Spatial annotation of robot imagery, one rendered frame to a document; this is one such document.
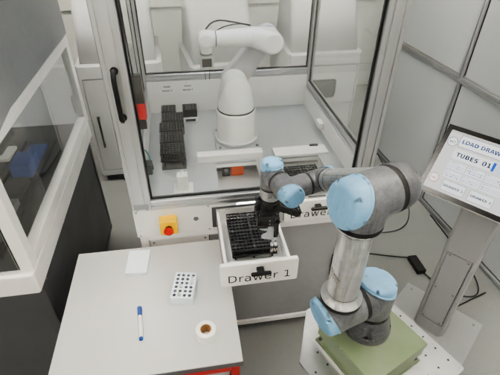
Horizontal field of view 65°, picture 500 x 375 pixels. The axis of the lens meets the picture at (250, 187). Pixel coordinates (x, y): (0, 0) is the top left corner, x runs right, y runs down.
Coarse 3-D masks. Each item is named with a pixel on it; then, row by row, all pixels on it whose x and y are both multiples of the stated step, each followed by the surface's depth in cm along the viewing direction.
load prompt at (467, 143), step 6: (462, 138) 168; (468, 138) 167; (462, 144) 168; (468, 144) 166; (474, 144) 165; (480, 144) 164; (486, 144) 163; (474, 150) 165; (480, 150) 164; (486, 150) 162; (492, 150) 161; (498, 150) 160; (492, 156) 161; (498, 156) 160
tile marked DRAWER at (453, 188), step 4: (444, 180) 169; (448, 180) 168; (444, 184) 168; (448, 184) 168; (452, 184) 167; (456, 184) 166; (440, 188) 169; (444, 188) 168; (448, 188) 167; (452, 188) 166; (456, 188) 166; (460, 188) 165; (464, 188) 164; (448, 192) 167; (452, 192) 166; (456, 192) 165; (460, 192) 165; (464, 192) 164; (460, 196) 164
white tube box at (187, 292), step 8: (176, 272) 155; (184, 272) 155; (192, 272) 155; (176, 280) 152; (184, 280) 152; (176, 288) 148; (184, 288) 148; (192, 288) 148; (176, 296) 145; (184, 296) 147; (192, 296) 145; (184, 304) 147; (192, 304) 147
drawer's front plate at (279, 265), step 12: (228, 264) 141; (240, 264) 141; (252, 264) 141; (264, 264) 142; (276, 264) 144; (288, 264) 145; (228, 276) 143; (240, 276) 144; (264, 276) 146; (276, 276) 147; (288, 276) 149
